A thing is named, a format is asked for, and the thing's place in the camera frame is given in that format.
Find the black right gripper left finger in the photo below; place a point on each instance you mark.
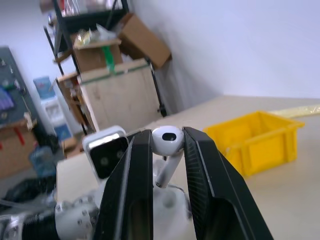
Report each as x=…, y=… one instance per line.
x=130, y=190

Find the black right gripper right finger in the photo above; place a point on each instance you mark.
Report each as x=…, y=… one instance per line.
x=212, y=180

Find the white earbud charging case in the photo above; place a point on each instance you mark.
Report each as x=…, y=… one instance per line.
x=172, y=202

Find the white earbud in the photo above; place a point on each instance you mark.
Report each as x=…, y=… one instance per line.
x=167, y=142

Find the yellow plastic bin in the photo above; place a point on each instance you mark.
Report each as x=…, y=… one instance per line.
x=257, y=147

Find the blue water bottle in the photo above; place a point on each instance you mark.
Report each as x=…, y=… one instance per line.
x=42, y=162

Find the large light wooden crate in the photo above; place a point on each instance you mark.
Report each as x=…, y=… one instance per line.
x=122, y=97

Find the black plastic bag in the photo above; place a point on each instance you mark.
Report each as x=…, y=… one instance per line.
x=27, y=190

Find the yellowish plastic strip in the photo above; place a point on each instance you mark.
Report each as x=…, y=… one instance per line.
x=297, y=110

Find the white water dispenser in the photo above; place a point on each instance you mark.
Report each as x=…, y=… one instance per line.
x=50, y=107

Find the brown cardboard box with red tape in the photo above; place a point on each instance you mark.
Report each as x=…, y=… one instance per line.
x=15, y=152

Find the open cardboard box with green tape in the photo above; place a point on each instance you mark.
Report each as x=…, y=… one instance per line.
x=92, y=56

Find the tilted brown cardboard box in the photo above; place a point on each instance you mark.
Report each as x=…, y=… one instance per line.
x=142, y=41

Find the dark grey tool pegboard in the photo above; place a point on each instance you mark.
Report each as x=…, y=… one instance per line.
x=13, y=92

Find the black metal shelving rack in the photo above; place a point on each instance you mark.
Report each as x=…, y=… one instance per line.
x=62, y=22

